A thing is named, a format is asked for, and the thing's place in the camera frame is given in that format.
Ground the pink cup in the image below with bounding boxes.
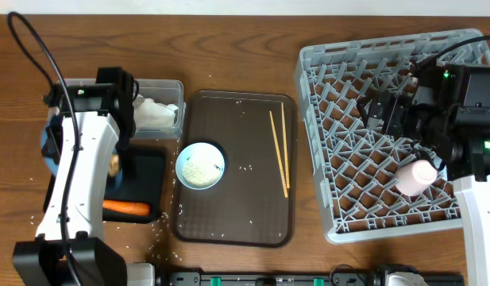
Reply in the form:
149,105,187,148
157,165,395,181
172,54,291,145
395,160,438,196

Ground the small light-blue rice bowl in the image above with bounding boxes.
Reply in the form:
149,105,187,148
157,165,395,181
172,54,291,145
175,142,226,191

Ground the white green wrapper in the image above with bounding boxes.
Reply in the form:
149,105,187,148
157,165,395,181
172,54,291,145
133,95,179,129

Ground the orange carrot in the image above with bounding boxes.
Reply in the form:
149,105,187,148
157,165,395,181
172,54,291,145
102,199,151,216

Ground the brown food scrap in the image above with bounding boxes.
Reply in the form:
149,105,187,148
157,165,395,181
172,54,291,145
108,153,121,177

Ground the large blue plate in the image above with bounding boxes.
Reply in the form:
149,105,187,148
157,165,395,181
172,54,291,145
41,115,123,193

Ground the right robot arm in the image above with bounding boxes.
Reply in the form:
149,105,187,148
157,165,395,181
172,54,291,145
357,64,490,285

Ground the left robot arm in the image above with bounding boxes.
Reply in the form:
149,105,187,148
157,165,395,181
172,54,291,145
13,67,138,285

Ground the grey dishwasher rack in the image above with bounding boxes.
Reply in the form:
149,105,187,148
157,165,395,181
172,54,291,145
295,29,490,244

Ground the left wooden chopstick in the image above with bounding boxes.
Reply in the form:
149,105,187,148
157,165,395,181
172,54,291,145
269,111,288,198

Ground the wooden chopstick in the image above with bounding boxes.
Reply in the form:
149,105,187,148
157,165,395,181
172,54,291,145
269,111,288,198
281,102,291,189

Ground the right wooden chopstick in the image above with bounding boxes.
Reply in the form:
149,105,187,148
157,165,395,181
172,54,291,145
281,102,291,189

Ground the brown serving tray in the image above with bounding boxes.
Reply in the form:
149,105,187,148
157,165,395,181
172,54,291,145
171,91,297,248

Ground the clear plastic bin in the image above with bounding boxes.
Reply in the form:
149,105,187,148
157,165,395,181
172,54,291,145
46,79,184,148

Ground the black tray bin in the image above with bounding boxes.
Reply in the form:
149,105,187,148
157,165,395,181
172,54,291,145
43,145,168,224

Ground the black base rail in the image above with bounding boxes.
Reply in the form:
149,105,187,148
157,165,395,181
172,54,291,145
127,261,466,286

